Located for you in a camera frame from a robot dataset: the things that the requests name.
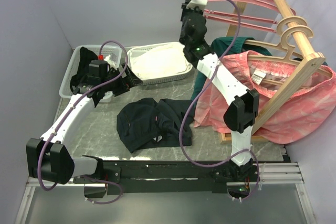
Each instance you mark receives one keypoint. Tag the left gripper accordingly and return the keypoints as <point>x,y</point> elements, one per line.
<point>128,81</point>

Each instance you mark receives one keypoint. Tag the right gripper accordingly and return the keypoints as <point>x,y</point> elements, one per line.
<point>186,10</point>

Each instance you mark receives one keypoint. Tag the pink hanger front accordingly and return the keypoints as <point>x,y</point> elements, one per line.
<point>245,21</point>

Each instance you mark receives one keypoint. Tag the dark navy shorts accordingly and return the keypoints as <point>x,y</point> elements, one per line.
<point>146,123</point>

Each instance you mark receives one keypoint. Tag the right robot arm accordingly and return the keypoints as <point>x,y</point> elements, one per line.
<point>243,103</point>

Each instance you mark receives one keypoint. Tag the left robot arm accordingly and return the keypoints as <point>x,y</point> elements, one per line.
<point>47,157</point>

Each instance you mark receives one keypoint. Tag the green shorts on rack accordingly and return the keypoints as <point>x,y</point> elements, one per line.
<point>220,45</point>

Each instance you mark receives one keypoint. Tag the beige wooden hanger rear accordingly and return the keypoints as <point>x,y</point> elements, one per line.
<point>285,28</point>

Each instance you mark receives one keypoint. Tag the beige wooden hanger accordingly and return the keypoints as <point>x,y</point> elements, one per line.
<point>283,45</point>
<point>285,28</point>

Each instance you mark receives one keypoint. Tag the beige wooden hanger front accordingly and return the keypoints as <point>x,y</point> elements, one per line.
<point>283,45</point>

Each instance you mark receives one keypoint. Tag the pink patterned shorts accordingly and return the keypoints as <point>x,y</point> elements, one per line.
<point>303,113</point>

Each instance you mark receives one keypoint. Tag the white plastic basket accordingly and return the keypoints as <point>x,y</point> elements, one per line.
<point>164,79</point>

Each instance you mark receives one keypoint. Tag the white cloth in basket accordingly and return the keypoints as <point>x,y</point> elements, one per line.
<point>161,61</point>

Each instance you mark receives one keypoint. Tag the grey plastic basket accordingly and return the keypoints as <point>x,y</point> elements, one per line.
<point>113,50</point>

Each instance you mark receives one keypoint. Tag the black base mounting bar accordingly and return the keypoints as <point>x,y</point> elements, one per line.
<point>167,176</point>

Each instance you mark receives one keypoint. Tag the wooden clothes rack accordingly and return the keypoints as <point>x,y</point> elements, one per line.
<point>294,39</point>

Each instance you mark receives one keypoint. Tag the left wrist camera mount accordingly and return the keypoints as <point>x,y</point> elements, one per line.
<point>110,60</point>

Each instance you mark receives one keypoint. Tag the black drawstring garment in basket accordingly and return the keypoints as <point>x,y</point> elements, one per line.
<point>86,56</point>

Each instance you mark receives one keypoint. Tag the aluminium frame rail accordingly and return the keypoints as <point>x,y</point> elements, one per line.
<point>278,196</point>

